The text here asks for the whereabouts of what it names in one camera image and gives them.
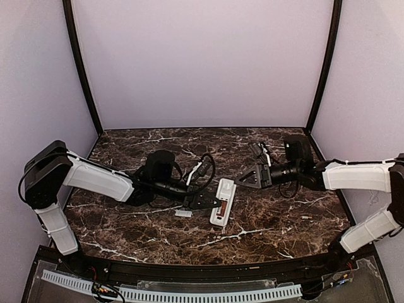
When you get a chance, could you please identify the black frame post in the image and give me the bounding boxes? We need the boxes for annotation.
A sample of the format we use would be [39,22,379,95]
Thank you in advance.
[62,0,104,136]
[306,0,343,134]

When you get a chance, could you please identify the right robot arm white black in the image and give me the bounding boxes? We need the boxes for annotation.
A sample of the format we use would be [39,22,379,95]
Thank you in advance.
[235,135,403,254]

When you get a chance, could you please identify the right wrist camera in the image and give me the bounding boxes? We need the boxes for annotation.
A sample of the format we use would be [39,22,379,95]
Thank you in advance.
[249,141,271,167]

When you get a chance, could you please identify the white remote control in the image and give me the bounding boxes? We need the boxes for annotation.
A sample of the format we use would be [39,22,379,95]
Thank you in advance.
[210,178,237,227]

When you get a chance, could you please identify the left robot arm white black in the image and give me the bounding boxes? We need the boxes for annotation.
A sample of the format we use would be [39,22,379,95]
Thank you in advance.
[18,140,222,256]

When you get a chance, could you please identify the left black frame post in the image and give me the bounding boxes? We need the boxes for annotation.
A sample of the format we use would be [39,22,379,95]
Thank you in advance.
[62,0,104,136]

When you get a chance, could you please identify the white slotted cable duct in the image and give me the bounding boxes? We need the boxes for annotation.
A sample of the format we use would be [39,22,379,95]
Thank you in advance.
[41,270,302,302]

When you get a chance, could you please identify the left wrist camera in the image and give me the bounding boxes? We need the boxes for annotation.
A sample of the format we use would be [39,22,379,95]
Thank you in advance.
[186,160,211,186]

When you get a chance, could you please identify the white battery cover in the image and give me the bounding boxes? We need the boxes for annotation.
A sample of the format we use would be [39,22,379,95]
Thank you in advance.
[175,210,193,218]

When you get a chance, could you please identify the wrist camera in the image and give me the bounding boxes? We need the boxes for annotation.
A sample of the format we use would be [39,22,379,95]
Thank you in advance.
[249,141,271,167]
[186,160,211,186]

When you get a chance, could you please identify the right black frame post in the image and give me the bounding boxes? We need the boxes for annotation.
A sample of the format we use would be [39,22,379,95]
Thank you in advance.
[306,0,343,134]

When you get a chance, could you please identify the black front rail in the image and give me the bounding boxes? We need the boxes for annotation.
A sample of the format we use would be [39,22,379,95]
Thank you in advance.
[37,246,373,287]

